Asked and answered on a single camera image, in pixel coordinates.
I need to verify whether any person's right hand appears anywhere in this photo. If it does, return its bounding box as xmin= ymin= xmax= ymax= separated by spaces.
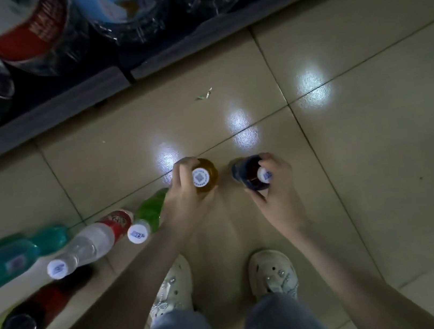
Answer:
xmin=238 ymin=147 xmax=313 ymax=243

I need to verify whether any person's left hand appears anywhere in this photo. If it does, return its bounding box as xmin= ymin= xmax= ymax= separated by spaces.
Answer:
xmin=153 ymin=153 xmax=225 ymax=248

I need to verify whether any green bottle white cap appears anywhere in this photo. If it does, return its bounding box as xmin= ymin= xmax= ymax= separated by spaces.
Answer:
xmin=121 ymin=187 xmax=177 ymax=247

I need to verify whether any amber bottle white cap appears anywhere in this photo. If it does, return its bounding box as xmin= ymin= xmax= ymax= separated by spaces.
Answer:
xmin=188 ymin=156 xmax=222 ymax=193

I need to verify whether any dark blue bottle white cap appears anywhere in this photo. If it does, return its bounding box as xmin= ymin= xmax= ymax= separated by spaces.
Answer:
xmin=228 ymin=152 xmax=276 ymax=195

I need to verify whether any clear bottle red label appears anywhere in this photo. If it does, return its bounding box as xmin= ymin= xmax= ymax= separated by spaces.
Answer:
xmin=39 ymin=206 xmax=143 ymax=283

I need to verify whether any dark grey store shelving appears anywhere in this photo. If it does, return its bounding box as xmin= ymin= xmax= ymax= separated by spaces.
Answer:
xmin=0 ymin=0 xmax=434 ymax=171

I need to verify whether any dark bottle yellow cap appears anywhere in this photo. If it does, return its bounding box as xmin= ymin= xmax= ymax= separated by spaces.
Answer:
xmin=0 ymin=264 xmax=104 ymax=329

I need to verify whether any teal bottle blue cap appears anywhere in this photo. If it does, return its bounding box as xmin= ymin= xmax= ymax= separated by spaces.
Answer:
xmin=0 ymin=231 xmax=28 ymax=248
xmin=0 ymin=222 xmax=80 ymax=295

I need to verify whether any row of large water jugs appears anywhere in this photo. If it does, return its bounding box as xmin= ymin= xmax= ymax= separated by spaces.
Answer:
xmin=0 ymin=0 xmax=355 ymax=131

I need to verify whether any person's right forearm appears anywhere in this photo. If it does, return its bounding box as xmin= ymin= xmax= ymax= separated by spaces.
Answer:
xmin=286 ymin=199 xmax=434 ymax=329

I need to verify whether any person's left forearm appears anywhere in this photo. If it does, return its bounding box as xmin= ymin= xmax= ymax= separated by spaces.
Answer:
xmin=0 ymin=225 xmax=198 ymax=329

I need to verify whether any person's white right shoe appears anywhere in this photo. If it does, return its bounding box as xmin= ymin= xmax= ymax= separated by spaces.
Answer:
xmin=245 ymin=245 xmax=301 ymax=304

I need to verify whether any person's white shoe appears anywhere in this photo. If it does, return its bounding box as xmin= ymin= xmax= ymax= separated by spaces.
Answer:
xmin=138 ymin=253 xmax=199 ymax=328
xmin=245 ymin=245 xmax=301 ymax=304

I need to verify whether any person's white left shoe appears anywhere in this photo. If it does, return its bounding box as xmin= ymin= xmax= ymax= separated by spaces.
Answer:
xmin=138 ymin=253 xmax=199 ymax=328

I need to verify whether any small white litter scrap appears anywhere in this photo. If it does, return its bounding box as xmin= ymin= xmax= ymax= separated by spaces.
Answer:
xmin=194 ymin=86 xmax=216 ymax=102

